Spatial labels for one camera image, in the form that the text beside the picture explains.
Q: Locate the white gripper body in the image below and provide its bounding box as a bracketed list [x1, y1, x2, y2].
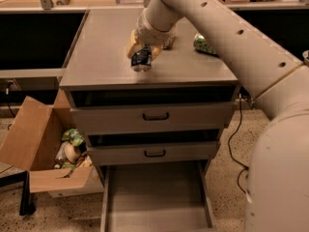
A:
[135, 12, 177, 47]

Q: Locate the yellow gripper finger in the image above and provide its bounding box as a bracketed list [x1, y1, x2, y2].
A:
[151, 46, 163, 61]
[126, 30, 144, 59]

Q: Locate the blue pepsi can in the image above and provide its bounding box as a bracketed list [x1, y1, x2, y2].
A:
[131, 45, 152, 73]

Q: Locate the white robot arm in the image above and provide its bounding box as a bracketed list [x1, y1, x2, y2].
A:
[127, 0, 309, 232]

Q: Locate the orange soda can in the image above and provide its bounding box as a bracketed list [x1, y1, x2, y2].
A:
[163, 36, 175, 49]

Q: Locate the green soda can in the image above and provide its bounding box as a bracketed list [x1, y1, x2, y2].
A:
[193, 33, 216, 55]

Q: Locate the grey drawer cabinet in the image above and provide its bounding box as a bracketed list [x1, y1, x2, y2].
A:
[58, 7, 240, 179]

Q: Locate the top grey drawer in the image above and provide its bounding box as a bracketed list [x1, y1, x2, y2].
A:
[70, 102, 233, 135]

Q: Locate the grey drawer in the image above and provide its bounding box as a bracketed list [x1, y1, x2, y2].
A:
[100, 161, 217, 232]
[70, 102, 233, 135]
[88, 141, 219, 165]

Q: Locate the middle grey drawer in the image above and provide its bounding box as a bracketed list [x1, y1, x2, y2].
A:
[88, 141, 219, 165]

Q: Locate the bottom grey drawer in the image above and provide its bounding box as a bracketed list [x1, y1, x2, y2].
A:
[100, 161, 217, 232]

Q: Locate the green snack bag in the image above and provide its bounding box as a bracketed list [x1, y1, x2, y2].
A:
[62, 129, 85, 147]

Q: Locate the white round object in box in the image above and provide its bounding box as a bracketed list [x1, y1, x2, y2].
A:
[65, 143, 81, 163]

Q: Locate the brown cardboard box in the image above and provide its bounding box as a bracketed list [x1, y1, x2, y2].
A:
[0, 91, 103, 197]

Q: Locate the black stand leg left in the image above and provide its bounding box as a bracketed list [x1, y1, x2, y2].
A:
[0, 171, 36, 216]

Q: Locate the black power cable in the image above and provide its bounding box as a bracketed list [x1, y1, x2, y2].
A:
[227, 94, 249, 195]

